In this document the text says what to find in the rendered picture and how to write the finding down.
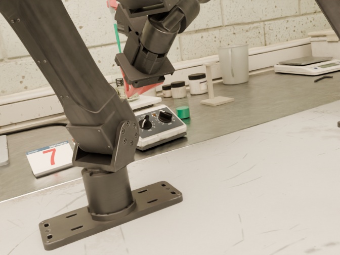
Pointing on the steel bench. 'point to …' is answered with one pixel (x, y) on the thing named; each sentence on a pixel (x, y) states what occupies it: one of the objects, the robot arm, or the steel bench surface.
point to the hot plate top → (144, 100)
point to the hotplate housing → (149, 142)
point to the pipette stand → (213, 90)
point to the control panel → (161, 127)
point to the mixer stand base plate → (3, 151)
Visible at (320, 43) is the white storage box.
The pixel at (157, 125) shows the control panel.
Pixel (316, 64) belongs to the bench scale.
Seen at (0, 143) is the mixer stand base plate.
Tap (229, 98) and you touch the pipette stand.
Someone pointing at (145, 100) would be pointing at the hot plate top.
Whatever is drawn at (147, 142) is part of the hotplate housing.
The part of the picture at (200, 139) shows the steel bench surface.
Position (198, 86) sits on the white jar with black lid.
